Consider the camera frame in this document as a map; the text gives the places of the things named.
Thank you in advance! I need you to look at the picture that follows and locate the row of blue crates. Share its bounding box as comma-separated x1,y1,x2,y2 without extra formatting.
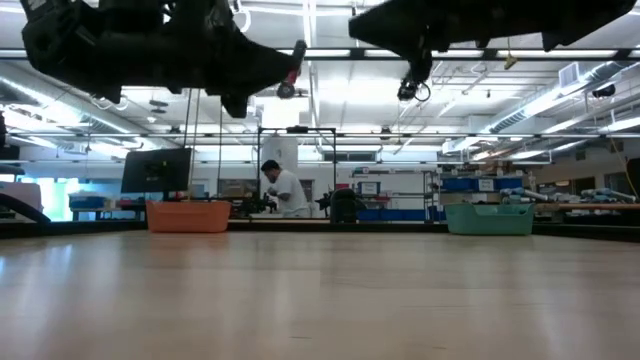
356,208,427,223

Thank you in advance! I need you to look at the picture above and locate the black monitor on stand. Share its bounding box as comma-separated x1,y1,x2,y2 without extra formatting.
119,147,194,201

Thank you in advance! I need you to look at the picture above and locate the teal plastic bin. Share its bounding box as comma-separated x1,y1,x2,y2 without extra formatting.
443,201,536,236

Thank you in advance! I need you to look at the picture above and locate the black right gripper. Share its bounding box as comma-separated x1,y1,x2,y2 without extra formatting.
348,0,501,84

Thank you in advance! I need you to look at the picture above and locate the yellow hanging cord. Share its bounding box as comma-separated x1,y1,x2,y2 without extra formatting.
502,37,519,71

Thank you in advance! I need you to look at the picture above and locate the white column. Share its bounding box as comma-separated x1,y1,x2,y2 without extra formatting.
260,135,300,196

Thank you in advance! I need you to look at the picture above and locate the metal shelf rack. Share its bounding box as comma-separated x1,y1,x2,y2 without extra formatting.
422,169,444,224

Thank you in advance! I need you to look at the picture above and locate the person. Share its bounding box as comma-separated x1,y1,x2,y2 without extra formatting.
260,158,311,219

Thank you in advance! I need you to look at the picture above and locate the blue storage bin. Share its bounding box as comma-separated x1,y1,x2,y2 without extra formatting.
493,177,524,192
442,177,477,193

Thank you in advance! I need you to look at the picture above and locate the black overhead crossbeam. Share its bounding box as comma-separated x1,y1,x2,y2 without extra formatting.
0,47,640,62

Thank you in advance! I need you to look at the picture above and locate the white ceiling vent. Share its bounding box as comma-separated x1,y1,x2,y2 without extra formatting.
558,61,581,90

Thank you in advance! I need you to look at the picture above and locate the black aluminium extrusion frame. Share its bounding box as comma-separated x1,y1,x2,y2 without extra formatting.
0,218,640,244

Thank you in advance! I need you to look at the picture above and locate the wooden workbench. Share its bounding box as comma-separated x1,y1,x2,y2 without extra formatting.
534,201,640,213

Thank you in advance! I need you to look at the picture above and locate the black hanging camera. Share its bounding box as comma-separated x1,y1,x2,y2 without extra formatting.
397,79,432,104

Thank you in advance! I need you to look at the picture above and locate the blue plastic crate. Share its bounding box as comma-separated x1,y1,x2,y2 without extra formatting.
68,193,108,211

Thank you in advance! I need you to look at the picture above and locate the black office chair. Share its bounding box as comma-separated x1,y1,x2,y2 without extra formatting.
329,187,366,224

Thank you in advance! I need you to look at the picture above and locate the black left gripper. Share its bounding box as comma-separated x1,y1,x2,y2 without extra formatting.
94,0,295,119

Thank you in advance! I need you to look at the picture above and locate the orange plastic bin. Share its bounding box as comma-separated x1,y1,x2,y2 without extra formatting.
144,199,233,234

